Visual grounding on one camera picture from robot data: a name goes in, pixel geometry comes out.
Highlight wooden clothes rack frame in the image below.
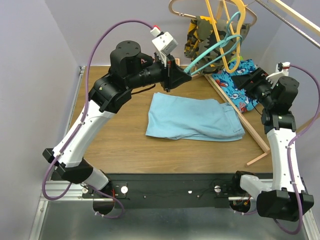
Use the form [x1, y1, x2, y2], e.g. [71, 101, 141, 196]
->
[186, 0, 320, 167]

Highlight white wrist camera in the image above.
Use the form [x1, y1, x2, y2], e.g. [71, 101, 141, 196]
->
[266, 61, 291, 87]
[150, 25, 178, 67]

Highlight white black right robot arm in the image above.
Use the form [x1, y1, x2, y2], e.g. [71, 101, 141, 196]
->
[230, 68, 314, 222]

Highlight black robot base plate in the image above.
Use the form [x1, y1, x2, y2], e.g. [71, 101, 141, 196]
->
[82, 172, 261, 210]

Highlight blue shark print shorts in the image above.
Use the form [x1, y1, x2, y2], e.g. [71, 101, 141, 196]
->
[211, 59, 258, 113]

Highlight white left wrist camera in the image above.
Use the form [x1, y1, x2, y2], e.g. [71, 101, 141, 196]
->
[150, 25, 178, 67]

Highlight wooden compartment tray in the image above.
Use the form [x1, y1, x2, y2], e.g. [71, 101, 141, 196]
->
[174, 58, 180, 66]

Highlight light blue trousers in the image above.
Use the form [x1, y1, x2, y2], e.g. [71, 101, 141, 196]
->
[145, 92, 245, 142]

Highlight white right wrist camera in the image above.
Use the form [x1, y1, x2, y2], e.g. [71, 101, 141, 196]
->
[266, 61, 291, 87]

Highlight aluminium front frame rail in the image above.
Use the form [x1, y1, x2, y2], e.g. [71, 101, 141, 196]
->
[29, 180, 319, 240]

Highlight wooden clothes hanger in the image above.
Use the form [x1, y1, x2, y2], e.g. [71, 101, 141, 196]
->
[167, 0, 258, 26]

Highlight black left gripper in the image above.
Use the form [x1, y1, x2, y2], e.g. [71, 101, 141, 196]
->
[126, 50, 192, 92]

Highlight yellow plastic hanger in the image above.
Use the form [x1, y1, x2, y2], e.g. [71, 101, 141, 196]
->
[204, 0, 247, 75]

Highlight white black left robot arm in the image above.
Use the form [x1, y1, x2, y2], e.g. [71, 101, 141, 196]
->
[42, 39, 192, 198]

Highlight aluminium table edge rail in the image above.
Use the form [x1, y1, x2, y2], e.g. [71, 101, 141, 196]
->
[62, 66, 86, 141]

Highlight metal hanging rod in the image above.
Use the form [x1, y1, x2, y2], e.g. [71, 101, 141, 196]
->
[254, 0, 320, 49]

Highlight teal plastic hanger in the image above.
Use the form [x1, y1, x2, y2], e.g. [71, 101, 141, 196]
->
[183, 11, 245, 76]

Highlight camouflage shorts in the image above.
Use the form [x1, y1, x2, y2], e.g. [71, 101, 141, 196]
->
[184, 16, 251, 75]

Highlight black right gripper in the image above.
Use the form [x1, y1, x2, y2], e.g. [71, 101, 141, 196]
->
[231, 66, 275, 108]

